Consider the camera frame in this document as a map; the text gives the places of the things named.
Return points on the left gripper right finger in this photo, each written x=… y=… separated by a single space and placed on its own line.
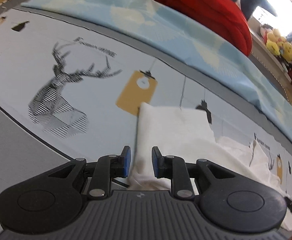
x=173 y=168

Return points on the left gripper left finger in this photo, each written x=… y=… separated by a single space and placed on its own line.
x=105 y=170

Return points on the white garment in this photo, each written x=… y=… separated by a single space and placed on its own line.
x=186 y=133

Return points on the printed deer bed sheet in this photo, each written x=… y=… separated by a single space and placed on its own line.
x=78 y=86

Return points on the yellow plush toy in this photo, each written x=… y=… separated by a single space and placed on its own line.
x=276 y=43

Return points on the red folded blanket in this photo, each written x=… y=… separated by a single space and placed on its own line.
x=223 y=17

